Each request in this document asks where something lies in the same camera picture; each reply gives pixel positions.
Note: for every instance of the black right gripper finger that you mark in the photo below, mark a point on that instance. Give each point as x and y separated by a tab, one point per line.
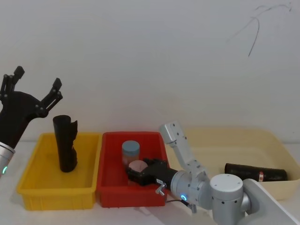
153	161
136	177

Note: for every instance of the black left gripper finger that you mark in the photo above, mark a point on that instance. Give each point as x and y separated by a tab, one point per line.
54	96
9	82

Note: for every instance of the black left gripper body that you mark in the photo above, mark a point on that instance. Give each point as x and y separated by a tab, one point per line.
16	110

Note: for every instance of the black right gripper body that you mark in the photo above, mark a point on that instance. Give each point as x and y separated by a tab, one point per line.
161	174

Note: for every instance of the pink-lidded clear jar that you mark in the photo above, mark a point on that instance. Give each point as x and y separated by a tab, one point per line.
138	166

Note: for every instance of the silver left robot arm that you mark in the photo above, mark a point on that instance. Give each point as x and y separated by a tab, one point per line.
5	155

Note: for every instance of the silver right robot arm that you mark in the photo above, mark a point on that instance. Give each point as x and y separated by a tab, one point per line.
225	192

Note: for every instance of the red plastic bin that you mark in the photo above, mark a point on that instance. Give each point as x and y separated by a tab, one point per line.
112	187

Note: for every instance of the blue-lidded clear jar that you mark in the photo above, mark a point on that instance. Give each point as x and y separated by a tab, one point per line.
130	150

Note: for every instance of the plain black plastic roll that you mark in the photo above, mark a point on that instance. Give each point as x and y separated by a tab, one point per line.
65	145

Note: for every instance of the yellow plastic bin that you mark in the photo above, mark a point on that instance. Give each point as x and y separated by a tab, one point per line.
47	180

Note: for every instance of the cream plastic tray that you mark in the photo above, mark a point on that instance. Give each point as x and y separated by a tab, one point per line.
234	145

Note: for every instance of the black roll with red label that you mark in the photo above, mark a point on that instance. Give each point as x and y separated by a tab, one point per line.
246	173

